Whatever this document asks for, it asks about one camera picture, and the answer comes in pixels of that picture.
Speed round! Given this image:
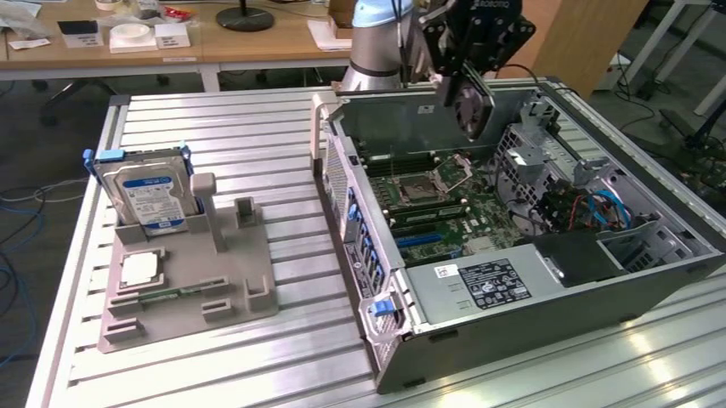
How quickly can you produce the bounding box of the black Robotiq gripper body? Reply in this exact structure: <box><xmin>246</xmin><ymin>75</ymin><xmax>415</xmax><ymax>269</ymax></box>
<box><xmin>445</xmin><ymin>0</ymin><xmax>527</xmax><ymax>65</ymax></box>

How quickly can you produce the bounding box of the graphics card with metal bracket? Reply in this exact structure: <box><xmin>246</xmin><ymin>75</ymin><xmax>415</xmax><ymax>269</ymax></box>
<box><xmin>405</xmin><ymin>23</ymin><xmax>495</xmax><ymax>144</ymax></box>

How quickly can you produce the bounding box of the wooden cabinet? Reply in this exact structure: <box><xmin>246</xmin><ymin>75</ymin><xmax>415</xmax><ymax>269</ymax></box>
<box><xmin>481</xmin><ymin>0</ymin><xmax>653</xmax><ymax>99</ymax></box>

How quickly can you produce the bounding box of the brown cardboard box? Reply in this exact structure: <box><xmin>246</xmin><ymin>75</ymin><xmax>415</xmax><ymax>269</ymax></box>
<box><xmin>329</xmin><ymin>0</ymin><xmax>358</xmax><ymax>30</ymax></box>

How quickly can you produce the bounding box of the white paper stack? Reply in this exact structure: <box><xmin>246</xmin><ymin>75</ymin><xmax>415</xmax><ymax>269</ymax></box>
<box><xmin>306</xmin><ymin>19</ymin><xmax>354</xmax><ymax>52</ymax></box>

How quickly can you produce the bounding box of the metal socket cover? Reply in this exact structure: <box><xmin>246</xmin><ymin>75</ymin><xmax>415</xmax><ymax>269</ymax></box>
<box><xmin>431</xmin><ymin>153</ymin><xmax>477</xmax><ymax>184</ymax></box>

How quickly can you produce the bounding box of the metal disk bay cage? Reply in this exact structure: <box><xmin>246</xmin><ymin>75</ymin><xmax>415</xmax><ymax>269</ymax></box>
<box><xmin>494</xmin><ymin>122</ymin><xmax>563</xmax><ymax>213</ymax></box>

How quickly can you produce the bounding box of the wooden desk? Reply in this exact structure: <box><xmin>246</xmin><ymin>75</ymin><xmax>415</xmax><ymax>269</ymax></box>
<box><xmin>0</xmin><ymin>0</ymin><xmax>421</xmax><ymax>82</ymax></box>

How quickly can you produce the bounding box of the CPU socket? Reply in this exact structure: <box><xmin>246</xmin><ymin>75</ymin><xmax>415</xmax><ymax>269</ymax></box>
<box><xmin>398</xmin><ymin>172</ymin><xmax>450</xmax><ymax>206</ymax></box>

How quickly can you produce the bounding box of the black round lamp base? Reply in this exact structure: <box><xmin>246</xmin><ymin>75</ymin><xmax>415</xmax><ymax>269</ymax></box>
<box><xmin>215</xmin><ymin>0</ymin><xmax>276</xmax><ymax>33</ymax></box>

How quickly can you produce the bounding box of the RAM slot with black clips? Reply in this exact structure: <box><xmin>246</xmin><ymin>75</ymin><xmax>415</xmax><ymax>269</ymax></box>
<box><xmin>387</xmin><ymin>201</ymin><xmax>461</xmax><ymax>214</ymax></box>

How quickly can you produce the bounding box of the black floor equipment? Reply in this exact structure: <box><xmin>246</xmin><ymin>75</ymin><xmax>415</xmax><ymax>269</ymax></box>
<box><xmin>657</xmin><ymin>105</ymin><xmax>726</xmax><ymax>192</ymax></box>

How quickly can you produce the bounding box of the green RAM stick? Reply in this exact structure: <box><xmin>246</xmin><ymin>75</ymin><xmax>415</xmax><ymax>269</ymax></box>
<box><xmin>138</xmin><ymin>285</ymin><xmax>210</xmax><ymax>303</ymax></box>
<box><xmin>390</xmin><ymin>205</ymin><xmax>466</xmax><ymax>225</ymax></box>

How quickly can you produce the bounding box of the green motherboard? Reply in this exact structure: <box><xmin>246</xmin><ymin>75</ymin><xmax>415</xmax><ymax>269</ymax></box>
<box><xmin>362</xmin><ymin>146</ymin><xmax>538</xmax><ymax>269</ymax></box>

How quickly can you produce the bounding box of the long black expansion slot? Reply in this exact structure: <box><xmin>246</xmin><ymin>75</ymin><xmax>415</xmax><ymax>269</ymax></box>
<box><xmin>391</xmin><ymin>224</ymin><xmax>439</xmax><ymax>240</ymax></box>

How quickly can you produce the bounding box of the blue expansion slot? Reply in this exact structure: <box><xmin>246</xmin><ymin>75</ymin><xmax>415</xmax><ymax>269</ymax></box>
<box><xmin>397</xmin><ymin>232</ymin><xmax>446</xmax><ymax>252</ymax></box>

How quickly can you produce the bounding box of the red packet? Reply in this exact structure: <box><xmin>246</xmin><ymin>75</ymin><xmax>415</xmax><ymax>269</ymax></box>
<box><xmin>160</xmin><ymin>3</ymin><xmax>194</xmax><ymax>23</ymax></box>

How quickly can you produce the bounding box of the small white box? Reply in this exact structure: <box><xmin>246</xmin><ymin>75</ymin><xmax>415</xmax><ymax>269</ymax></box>
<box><xmin>154</xmin><ymin>23</ymin><xmax>191</xmax><ymax>49</ymax></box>

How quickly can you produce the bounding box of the grey power supply unit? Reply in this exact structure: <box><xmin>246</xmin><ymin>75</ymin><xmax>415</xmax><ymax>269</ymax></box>
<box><xmin>403</xmin><ymin>243</ymin><xmax>567</xmax><ymax>327</ymax></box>

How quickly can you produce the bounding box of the hard disk with blue carrier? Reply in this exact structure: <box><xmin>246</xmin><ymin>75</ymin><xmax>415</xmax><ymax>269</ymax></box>
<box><xmin>82</xmin><ymin>141</ymin><xmax>199</xmax><ymax>237</ymax></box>

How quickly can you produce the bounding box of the black and white box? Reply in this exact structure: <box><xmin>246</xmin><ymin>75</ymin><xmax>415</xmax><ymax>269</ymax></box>
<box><xmin>56</xmin><ymin>20</ymin><xmax>104</xmax><ymax>49</ymax></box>

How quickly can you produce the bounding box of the open grey PC case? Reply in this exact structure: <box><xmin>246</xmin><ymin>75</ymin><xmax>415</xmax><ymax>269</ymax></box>
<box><xmin>310</xmin><ymin>75</ymin><xmax>726</xmax><ymax>395</ymax></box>

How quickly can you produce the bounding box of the clear plastic bag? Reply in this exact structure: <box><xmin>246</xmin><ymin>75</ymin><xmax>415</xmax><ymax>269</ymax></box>
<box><xmin>0</xmin><ymin>3</ymin><xmax>44</xmax><ymax>37</ymax></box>

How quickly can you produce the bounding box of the silver CPU chip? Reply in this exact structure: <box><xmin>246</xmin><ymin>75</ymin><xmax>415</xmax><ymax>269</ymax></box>
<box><xmin>120</xmin><ymin>253</ymin><xmax>162</xmax><ymax>286</ymax></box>

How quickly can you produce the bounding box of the grey printed parts rack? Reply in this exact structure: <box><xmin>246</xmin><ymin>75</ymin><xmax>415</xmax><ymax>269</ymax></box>
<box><xmin>98</xmin><ymin>172</ymin><xmax>280</xmax><ymax>354</ymax></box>

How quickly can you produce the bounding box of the black power cable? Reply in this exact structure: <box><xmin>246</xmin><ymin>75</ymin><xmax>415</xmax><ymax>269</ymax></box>
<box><xmin>498</xmin><ymin>63</ymin><xmax>578</xmax><ymax>93</ymax></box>

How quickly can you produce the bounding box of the black wire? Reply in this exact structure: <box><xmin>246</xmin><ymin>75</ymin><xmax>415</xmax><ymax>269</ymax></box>
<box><xmin>490</xmin><ymin>163</ymin><xmax>547</xmax><ymax>239</ymax></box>

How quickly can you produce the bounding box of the white table frame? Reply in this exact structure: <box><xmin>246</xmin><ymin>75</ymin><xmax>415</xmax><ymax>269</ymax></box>
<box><xmin>617</xmin><ymin>0</ymin><xmax>726</xmax><ymax>116</ymax></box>

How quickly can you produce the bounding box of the red wire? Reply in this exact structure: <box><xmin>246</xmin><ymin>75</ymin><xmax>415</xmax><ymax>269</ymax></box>
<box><xmin>566</xmin><ymin>193</ymin><xmax>589</xmax><ymax>233</ymax></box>

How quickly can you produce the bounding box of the blue data wire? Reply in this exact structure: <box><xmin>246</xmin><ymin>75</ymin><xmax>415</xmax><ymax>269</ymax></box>
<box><xmin>587</xmin><ymin>190</ymin><xmax>618</xmax><ymax>233</ymax></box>
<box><xmin>601</xmin><ymin>190</ymin><xmax>633</xmax><ymax>230</ymax></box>

